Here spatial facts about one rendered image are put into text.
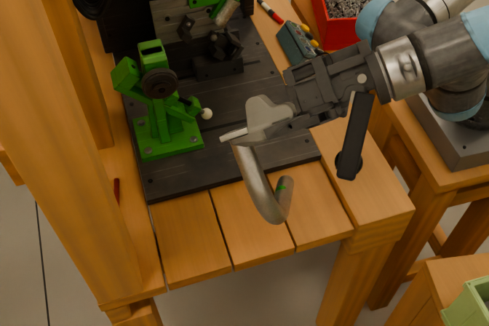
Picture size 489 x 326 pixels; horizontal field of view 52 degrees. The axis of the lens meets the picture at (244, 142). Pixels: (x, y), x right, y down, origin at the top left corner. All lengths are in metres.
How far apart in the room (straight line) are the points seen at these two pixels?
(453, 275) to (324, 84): 0.72
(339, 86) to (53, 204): 0.42
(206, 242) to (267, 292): 0.93
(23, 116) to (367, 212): 0.76
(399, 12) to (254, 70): 0.66
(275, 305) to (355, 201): 0.92
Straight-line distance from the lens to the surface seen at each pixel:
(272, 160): 1.18
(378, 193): 1.17
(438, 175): 1.31
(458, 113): 0.77
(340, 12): 1.63
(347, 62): 0.65
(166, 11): 1.32
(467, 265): 1.27
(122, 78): 1.05
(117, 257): 0.92
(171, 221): 1.13
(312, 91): 0.64
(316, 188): 1.17
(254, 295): 1.99
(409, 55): 0.64
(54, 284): 2.14
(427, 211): 1.40
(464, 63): 0.65
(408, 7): 0.80
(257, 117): 0.65
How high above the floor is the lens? 1.85
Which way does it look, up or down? 52 degrees down
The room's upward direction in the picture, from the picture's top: straight up
